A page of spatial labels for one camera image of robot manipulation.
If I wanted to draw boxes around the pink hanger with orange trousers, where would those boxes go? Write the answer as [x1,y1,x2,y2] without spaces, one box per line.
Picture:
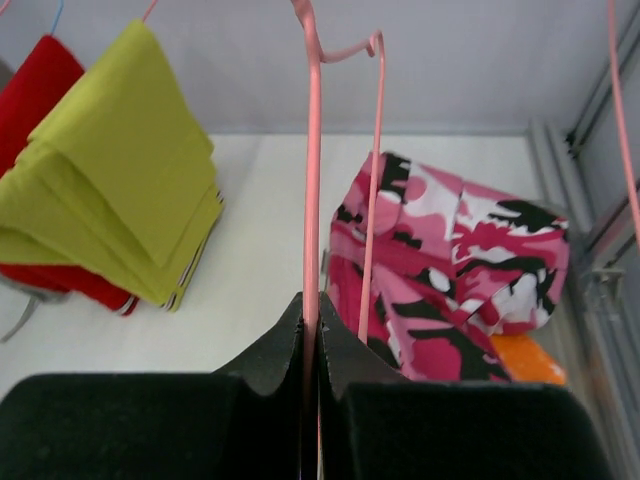
[607,0,640,244]

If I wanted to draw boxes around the right aluminium frame post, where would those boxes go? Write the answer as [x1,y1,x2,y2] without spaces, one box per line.
[527,8,639,479]

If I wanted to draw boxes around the blue wire hanger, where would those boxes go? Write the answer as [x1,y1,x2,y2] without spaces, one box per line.
[50,0,65,35]

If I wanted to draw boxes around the pink patterned trousers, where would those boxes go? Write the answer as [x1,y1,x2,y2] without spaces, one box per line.
[328,152,569,382]

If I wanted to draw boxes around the grey trousers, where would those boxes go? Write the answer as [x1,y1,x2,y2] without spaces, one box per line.
[0,59,66,343]

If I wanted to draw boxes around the yellow green trousers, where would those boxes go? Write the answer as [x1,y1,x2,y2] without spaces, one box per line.
[1,19,224,311]

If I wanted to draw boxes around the red trousers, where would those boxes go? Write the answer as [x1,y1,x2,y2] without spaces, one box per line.
[1,34,138,316]

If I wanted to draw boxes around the pink hanger with yellow trousers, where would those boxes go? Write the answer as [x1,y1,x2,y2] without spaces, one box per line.
[142,0,158,22]

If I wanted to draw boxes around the orange white trousers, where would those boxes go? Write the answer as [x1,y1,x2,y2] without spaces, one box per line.
[490,335,567,386]

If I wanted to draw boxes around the pink hanger with patterned trousers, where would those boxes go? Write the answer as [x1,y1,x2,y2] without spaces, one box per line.
[292,1,386,453]

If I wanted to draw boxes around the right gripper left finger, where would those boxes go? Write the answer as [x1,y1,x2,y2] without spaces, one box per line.
[1,297,303,479]

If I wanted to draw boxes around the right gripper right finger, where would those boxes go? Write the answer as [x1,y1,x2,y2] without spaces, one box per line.
[317,294,613,479]

